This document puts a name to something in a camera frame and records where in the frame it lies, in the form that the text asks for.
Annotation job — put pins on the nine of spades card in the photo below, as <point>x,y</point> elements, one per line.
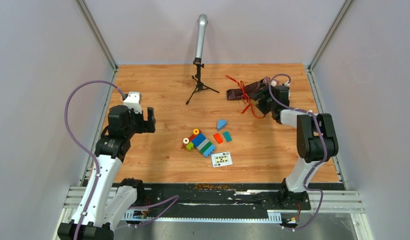
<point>221,159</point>

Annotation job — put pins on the black tripod stand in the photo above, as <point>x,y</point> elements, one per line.
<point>200,86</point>

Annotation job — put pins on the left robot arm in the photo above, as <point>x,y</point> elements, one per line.
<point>96,217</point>

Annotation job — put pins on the multicolour toy brick car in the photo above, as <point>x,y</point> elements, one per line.
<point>201,143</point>

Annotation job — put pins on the silver microphone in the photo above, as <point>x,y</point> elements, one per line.
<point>202,24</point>

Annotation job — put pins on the blue sloped toy block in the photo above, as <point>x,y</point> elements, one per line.
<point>221,123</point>

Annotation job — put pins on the green toy block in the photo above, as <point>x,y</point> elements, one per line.
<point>190,146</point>

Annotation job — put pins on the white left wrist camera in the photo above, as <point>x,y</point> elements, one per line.
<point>133,101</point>

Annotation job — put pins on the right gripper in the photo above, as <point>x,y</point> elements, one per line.
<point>260,106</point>

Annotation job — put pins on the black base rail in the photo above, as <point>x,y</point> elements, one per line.
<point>211,200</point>

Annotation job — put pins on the orange toy block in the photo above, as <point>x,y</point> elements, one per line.
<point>218,138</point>

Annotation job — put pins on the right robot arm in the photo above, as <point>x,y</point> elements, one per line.
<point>316,142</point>

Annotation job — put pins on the red ribbon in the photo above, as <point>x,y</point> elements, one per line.
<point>249,106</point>

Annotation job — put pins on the teal toy block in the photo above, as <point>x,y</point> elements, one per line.
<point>227,136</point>

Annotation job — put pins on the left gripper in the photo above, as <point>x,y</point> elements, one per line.
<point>151,120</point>

